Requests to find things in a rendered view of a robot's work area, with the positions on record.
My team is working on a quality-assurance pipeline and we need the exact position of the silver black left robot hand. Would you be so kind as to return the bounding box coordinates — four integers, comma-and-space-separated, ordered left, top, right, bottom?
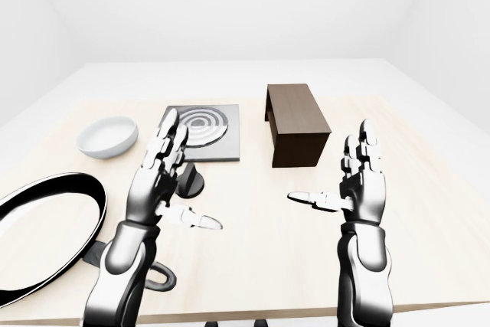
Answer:
125, 108, 224, 231

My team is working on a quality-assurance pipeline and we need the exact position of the white bowl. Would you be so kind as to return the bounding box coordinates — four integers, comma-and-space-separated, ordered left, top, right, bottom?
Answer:
76, 116, 139, 160

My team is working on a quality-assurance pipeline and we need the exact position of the round black stove knob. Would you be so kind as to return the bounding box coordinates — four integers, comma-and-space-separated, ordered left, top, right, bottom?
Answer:
176, 162, 206, 198

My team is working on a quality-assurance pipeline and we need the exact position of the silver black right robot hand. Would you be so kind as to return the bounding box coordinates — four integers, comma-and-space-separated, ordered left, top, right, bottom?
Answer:
286, 119, 387, 227

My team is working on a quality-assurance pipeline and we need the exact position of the black frying pan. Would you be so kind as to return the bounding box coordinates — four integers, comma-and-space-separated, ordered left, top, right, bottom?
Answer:
0, 172, 178, 309

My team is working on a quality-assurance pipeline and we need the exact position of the dark brown wooden box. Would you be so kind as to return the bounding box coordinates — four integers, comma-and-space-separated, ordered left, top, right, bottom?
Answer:
263, 83, 332, 168

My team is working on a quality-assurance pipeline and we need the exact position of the flat dark stove plate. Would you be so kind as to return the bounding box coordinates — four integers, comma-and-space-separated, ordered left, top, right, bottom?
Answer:
158, 103, 241, 163

